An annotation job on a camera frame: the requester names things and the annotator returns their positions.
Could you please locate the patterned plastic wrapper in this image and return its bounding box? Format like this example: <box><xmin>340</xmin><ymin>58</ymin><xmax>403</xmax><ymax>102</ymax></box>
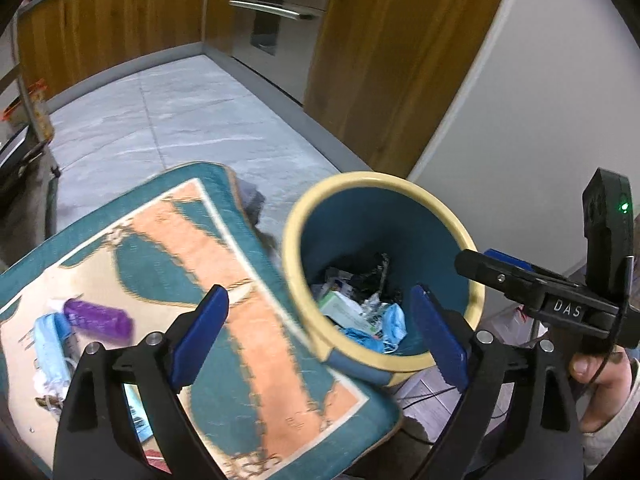
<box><xmin>324</xmin><ymin>266</ymin><xmax>354</xmax><ymax>294</ymax></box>

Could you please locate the blue disposable glove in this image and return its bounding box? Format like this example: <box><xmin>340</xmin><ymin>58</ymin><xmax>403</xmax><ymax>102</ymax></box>
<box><xmin>342</xmin><ymin>327</ymin><xmax>397</xmax><ymax>357</ymax></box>

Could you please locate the person's right hand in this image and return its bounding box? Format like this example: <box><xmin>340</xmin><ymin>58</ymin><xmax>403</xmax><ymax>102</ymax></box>
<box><xmin>569</xmin><ymin>346</ymin><xmax>635</xmax><ymax>387</ymax></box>

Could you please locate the dark cloth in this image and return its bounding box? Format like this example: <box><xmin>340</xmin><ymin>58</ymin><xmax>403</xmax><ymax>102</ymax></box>
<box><xmin>232</xmin><ymin>177</ymin><xmax>281</xmax><ymax>261</ymax></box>

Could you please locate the purple packet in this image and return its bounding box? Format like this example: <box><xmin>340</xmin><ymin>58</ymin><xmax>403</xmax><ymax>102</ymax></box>
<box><xmin>64</xmin><ymin>299</ymin><xmax>136</xmax><ymax>347</ymax></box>

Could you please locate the clear container with orange lid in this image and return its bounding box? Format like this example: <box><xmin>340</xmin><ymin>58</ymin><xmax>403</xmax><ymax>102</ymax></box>
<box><xmin>2</xmin><ymin>80</ymin><xmax>54</xmax><ymax>140</ymax></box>

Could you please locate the white red printed bag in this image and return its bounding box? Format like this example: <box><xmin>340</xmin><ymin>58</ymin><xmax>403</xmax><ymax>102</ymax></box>
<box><xmin>492</xmin><ymin>305</ymin><xmax>539</xmax><ymax>342</ymax></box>

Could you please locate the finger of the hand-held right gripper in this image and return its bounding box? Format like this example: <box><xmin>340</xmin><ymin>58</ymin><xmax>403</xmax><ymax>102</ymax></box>
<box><xmin>482</xmin><ymin>248</ymin><xmax>577</xmax><ymax>286</ymax></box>
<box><xmin>454</xmin><ymin>248</ymin><xmax>546</xmax><ymax>307</ymax></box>

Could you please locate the stainless steel shelf rack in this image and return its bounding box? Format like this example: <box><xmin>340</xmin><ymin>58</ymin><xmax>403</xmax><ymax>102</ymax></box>
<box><xmin>0</xmin><ymin>60</ymin><xmax>63</xmax><ymax>241</ymax></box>

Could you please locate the teal orange patterned cushion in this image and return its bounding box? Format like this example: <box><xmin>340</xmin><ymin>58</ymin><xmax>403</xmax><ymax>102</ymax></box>
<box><xmin>0</xmin><ymin>160</ymin><xmax>403</xmax><ymax>480</ymax></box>

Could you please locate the stainless steel built-in oven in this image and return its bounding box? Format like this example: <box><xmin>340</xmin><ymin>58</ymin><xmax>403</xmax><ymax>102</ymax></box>
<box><xmin>227</xmin><ymin>0</ymin><xmax>344</xmax><ymax>107</ymax></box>

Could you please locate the blue bin with yellow rim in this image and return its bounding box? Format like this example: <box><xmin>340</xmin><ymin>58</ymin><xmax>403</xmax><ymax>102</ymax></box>
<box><xmin>281</xmin><ymin>171</ymin><xmax>487</xmax><ymax>388</ymax></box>

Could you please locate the wooden base cabinet row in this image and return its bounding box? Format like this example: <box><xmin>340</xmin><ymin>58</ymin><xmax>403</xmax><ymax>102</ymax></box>
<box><xmin>17</xmin><ymin>0</ymin><xmax>209</xmax><ymax>102</ymax></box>

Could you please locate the blue face mask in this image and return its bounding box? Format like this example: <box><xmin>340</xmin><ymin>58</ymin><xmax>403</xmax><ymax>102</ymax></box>
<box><xmin>381</xmin><ymin>304</ymin><xmax>407</xmax><ymax>347</ymax></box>
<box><xmin>32</xmin><ymin>312</ymin><xmax>76</xmax><ymax>402</ymax></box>

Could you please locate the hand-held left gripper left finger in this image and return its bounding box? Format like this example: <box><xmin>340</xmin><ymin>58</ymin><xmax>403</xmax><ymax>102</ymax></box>
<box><xmin>52</xmin><ymin>284</ymin><xmax>231</xmax><ymax>480</ymax></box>

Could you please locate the wooden cabinet around oven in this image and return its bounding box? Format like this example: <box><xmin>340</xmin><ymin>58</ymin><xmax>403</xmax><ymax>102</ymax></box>
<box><xmin>202</xmin><ymin>0</ymin><xmax>517</xmax><ymax>177</ymax></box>

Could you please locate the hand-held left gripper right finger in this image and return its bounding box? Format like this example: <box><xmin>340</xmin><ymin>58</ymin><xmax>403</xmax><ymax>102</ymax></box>
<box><xmin>409</xmin><ymin>284</ymin><xmax>586</xmax><ymax>480</ymax></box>

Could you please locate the black baking pan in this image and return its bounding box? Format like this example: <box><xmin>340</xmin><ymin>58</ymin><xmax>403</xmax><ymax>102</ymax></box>
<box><xmin>0</xmin><ymin>125</ymin><xmax>49</xmax><ymax>197</ymax></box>

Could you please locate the black plastic bag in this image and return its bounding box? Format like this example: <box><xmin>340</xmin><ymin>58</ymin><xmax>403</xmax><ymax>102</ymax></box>
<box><xmin>350</xmin><ymin>252</ymin><xmax>402</xmax><ymax>306</ymax></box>

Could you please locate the person's right forearm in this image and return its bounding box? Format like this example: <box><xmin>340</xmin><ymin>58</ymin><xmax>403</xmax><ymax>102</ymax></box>
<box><xmin>579</xmin><ymin>360</ymin><xmax>640</xmax><ymax>480</ymax></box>

